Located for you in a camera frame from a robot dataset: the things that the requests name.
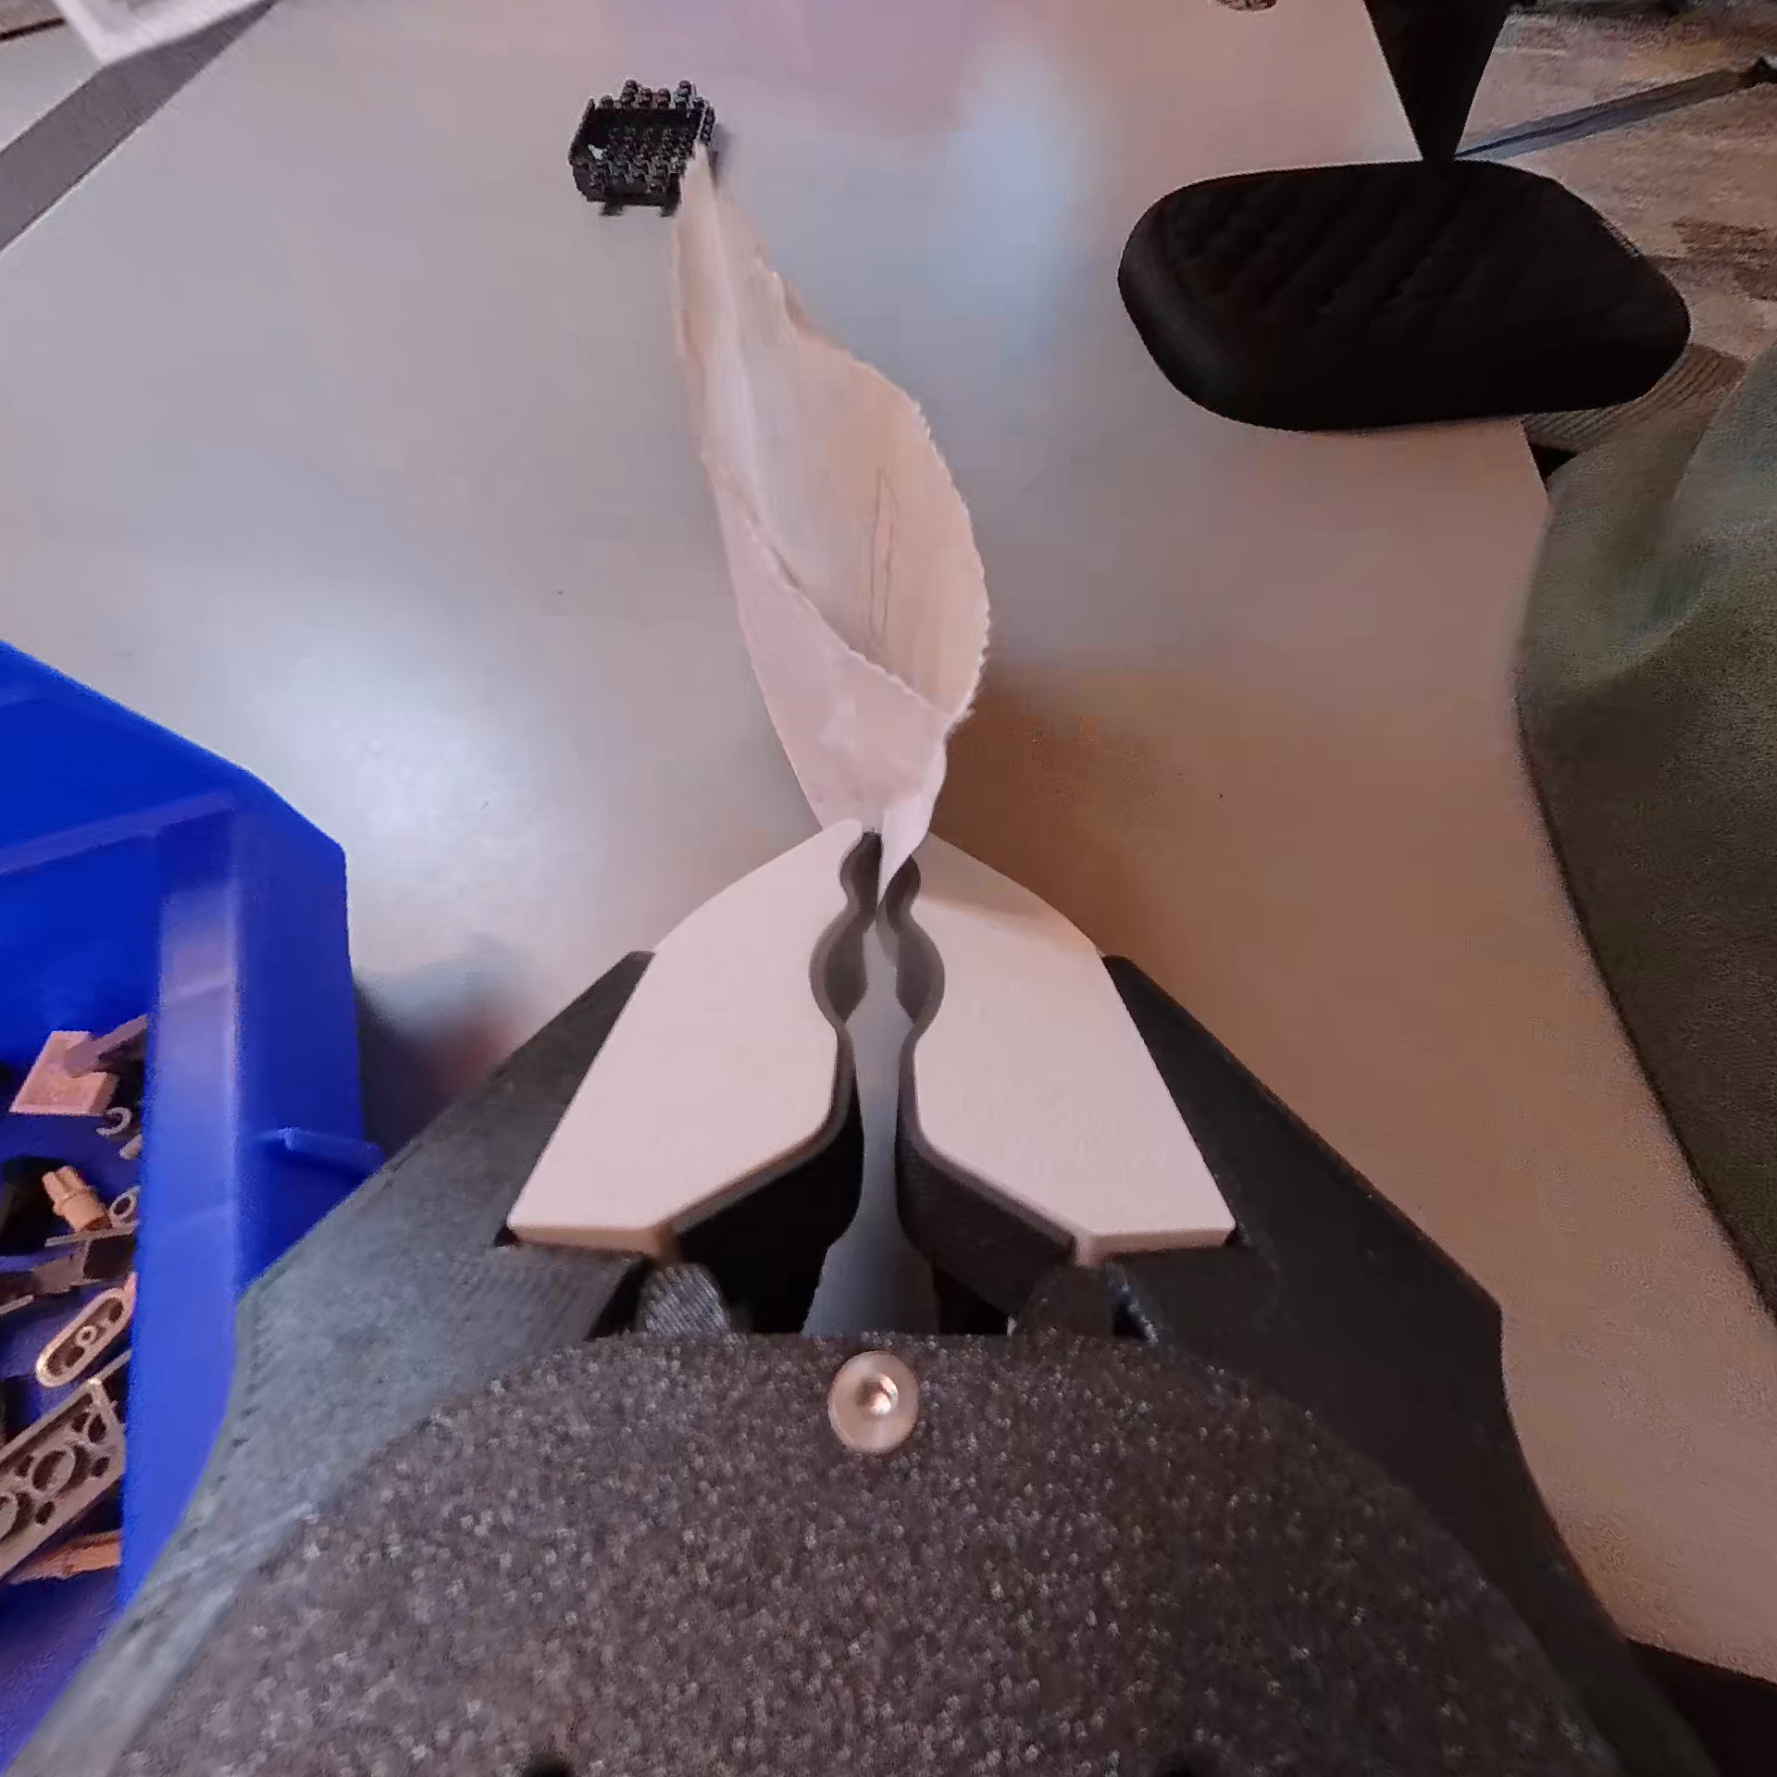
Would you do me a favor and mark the black chair armrest post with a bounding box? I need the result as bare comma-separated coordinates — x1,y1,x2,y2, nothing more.
1367,0,1509,160

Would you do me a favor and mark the person's green garment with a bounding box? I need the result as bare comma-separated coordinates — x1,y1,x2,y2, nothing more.
1513,346,1777,1320

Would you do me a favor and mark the white printed paper bag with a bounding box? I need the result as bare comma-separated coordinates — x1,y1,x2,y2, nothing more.
672,167,994,890

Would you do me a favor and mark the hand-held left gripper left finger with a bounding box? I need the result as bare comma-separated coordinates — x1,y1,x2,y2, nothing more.
504,818,891,1258

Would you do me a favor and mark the blue plastic bin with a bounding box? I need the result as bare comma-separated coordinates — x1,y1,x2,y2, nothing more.
0,639,383,1640

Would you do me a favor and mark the black padded chair armrest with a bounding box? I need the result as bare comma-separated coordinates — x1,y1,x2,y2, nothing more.
1117,158,1692,432

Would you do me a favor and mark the pile of loose lego pieces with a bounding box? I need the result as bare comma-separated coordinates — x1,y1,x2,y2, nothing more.
0,1014,152,1585

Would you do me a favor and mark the black lego car chassis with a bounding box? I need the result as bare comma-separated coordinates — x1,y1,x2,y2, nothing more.
570,77,725,216

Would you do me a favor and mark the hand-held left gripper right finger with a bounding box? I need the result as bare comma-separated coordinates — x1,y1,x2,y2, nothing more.
887,836,1239,1264

